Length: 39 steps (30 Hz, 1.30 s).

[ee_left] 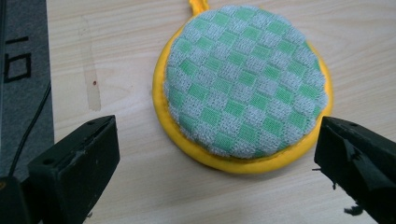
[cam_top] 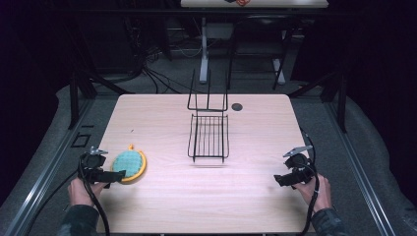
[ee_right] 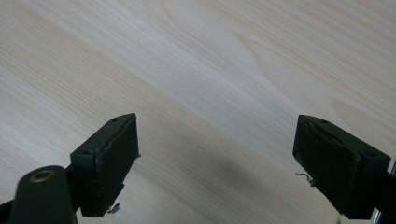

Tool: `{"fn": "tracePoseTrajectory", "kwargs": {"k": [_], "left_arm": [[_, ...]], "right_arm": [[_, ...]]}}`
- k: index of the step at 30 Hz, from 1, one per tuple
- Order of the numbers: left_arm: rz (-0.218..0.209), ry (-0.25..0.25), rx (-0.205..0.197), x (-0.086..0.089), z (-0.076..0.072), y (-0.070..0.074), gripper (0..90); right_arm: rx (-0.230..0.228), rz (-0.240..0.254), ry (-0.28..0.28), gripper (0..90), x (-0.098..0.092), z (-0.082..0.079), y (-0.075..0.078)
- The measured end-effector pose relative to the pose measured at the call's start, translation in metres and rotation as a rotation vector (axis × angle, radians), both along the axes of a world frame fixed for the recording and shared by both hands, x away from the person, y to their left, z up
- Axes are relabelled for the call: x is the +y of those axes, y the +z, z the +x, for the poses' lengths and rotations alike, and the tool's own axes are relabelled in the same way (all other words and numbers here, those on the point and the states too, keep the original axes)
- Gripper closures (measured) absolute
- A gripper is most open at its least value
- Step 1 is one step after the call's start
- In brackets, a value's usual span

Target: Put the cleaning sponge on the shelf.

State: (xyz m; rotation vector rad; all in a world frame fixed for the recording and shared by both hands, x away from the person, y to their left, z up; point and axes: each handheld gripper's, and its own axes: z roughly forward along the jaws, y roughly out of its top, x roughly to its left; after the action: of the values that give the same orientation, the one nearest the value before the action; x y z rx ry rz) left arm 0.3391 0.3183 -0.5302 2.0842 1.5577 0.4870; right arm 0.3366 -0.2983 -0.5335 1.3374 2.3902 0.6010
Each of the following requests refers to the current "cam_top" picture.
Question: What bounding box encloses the person's left hand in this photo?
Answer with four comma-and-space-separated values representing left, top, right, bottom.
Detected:
67, 176, 109, 207

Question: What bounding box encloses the black metal stand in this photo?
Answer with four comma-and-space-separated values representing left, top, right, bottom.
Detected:
336, 74, 349, 134
66, 70, 99, 131

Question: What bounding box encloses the black wire rack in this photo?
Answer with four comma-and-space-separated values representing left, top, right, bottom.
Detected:
187, 68, 230, 164

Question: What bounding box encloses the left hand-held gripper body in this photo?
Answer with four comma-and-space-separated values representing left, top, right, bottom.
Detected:
78, 146, 110, 185

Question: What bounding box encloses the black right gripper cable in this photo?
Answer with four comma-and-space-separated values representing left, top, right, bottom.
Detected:
298, 127, 321, 236

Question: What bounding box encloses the black chair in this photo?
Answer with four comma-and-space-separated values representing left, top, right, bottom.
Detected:
226, 14, 293, 91

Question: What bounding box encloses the green yellow round pot holder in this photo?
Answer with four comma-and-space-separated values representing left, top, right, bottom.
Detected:
111, 144, 148, 185

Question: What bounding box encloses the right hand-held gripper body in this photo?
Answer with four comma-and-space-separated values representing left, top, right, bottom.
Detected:
282, 145, 318, 185

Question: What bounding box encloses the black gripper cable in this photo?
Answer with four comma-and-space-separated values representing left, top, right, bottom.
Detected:
298, 127, 321, 236
25, 155, 111, 236

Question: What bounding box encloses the aluminium floor rail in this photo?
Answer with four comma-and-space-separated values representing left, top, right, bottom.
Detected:
324, 97, 398, 236
0, 97, 96, 236

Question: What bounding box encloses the white background desk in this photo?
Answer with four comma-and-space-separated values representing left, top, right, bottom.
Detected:
180, 0, 329, 85

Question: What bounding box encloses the bundle of floor cables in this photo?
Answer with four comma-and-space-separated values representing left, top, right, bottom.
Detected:
123, 16, 201, 96

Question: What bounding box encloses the person's right hand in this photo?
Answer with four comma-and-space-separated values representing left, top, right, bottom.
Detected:
292, 173, 332, 213

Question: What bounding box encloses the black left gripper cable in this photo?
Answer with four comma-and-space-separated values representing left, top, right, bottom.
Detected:
25, 155, 111, 236

